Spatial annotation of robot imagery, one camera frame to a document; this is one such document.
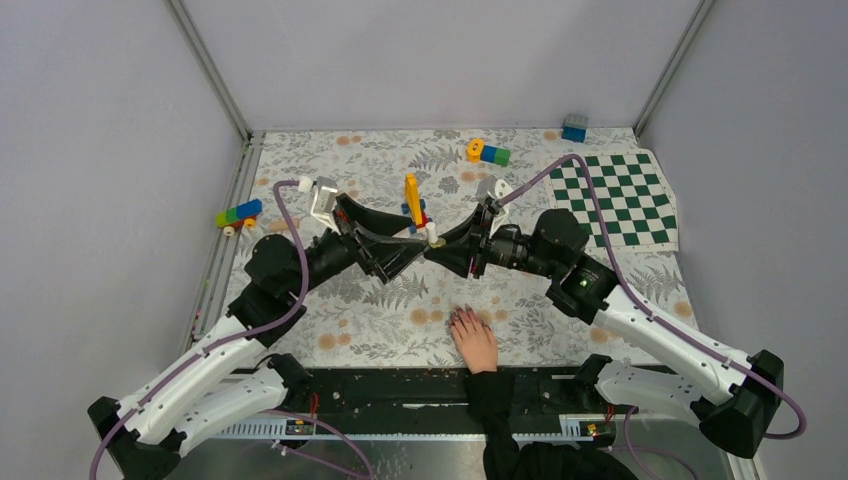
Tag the yellow nail polish bottle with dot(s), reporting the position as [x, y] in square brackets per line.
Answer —
[433, 238]

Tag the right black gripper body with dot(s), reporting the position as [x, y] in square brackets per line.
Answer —
[481, 252]

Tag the grey blue lego bricks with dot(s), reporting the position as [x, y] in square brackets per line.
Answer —
[575, 128]

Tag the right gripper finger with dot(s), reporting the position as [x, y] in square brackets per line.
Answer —
[461, 233]
[455, 259]

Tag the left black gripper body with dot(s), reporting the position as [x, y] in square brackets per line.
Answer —
[347, 227]

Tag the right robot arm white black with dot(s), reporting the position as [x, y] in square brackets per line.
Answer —
[731, 396]

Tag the green white checkerboard mat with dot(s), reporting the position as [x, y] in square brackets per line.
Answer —
[629, 206]

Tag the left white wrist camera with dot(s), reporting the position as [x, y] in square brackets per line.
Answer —
[324, 192]

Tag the small beige wooden block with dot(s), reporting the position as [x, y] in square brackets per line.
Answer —
[281, 225]

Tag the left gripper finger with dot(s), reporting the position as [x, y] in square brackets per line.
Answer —
[387, 257]
[377, 222]

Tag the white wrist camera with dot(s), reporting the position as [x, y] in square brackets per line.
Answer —
[324, 192]
[495, 189]

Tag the green blue block stack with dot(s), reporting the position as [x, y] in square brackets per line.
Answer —
[245, 215]

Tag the person's hand dark nails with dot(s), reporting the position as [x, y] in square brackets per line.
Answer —
[474, 340]

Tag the floral patterned table cloth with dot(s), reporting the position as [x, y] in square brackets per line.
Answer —
[354, 320]

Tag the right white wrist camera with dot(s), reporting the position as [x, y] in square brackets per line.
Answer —
[495, 189]

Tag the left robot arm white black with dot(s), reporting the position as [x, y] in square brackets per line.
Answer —
[147, 433]

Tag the black sleeved forearm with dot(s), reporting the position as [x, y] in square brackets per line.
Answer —
[490, 396]

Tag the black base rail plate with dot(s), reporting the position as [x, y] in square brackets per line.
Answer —
[432, 402]

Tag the orange blue green block row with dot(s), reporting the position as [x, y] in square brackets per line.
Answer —
[478, 151]

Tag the yellow red toy block car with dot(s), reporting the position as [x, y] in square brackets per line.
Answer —
[414, 205]

